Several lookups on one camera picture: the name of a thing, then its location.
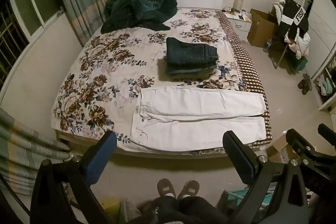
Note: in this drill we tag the white wardrobe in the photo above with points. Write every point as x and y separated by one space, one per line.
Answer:
326 56

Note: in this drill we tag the white pants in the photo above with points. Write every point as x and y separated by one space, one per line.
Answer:
199 113

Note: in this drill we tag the person's right shoe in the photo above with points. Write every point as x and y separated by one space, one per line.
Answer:
189 188

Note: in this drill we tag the chair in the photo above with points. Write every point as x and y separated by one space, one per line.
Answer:
282 56

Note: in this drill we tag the yellow bag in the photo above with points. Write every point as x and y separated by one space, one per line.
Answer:
110 209

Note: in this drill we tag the large cardboard box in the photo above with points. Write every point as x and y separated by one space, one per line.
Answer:
260 27

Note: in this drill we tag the window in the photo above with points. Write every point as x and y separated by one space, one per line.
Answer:
23 16

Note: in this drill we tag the white nightstand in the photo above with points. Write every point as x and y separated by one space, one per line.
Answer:
242 26

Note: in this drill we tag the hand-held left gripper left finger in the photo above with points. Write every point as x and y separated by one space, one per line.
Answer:
101 153

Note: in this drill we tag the person's black trousers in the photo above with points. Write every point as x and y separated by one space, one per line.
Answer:
183 211

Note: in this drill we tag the folded dark jeans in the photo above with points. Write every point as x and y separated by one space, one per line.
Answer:
189 52

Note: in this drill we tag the small cardboard box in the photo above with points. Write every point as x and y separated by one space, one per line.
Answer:
278 146

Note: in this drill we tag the brown checkered sheet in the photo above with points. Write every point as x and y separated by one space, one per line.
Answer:
245 61

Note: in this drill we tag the person's left shoe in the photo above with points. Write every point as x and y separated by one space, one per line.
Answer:
166 187

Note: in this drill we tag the bed with floral sheet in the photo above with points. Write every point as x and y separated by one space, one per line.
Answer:
113 61

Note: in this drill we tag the dark green blanket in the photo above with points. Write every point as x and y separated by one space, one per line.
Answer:
139 11

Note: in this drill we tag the black and white jacket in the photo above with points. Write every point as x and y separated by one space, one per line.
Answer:
295 16

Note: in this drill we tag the person's shoe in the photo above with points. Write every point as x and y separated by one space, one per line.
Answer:
189 188
166 187

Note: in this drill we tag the pair of dark slippers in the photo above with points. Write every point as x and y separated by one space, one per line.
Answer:
305 83

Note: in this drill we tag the plastic bottle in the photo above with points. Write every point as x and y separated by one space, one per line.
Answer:
267 45

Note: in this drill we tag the folded blue jeans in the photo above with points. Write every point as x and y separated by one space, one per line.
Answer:
191 69

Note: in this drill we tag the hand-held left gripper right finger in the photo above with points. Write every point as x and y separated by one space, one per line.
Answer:
237 155

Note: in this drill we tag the cream table lamp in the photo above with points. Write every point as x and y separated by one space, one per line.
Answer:
238 5

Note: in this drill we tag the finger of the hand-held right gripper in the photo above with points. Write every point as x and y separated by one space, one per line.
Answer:
326 132
299 141

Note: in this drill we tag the white garment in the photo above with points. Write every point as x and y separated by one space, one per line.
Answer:
302 45

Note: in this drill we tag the teal plastic box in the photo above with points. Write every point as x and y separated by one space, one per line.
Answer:
239 200

